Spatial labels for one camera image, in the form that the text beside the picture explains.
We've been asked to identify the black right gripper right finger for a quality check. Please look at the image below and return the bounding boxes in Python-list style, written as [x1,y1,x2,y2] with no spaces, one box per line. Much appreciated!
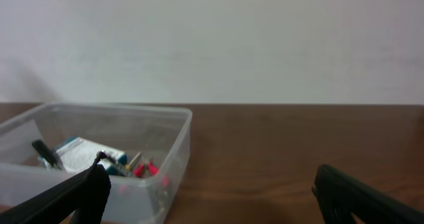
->
[312,164,423,224]

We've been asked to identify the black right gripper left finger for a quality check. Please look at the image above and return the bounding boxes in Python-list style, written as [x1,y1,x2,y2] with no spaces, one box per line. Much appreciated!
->
[1,152,111,224]

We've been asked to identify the white blue cardboard box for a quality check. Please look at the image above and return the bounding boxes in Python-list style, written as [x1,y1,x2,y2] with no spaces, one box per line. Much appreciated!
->
[38,137,128,176]

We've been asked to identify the black yellow screwdriver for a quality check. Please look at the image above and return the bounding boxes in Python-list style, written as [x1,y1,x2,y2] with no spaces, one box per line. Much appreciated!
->
[125,152,142,171]

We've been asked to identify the red handled pliers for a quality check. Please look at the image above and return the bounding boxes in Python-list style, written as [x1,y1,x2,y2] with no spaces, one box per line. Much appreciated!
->
[133,159,159,178]

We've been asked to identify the clear plastic container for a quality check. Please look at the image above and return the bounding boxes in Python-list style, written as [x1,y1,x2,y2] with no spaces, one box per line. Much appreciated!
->
[1,103,192,223]

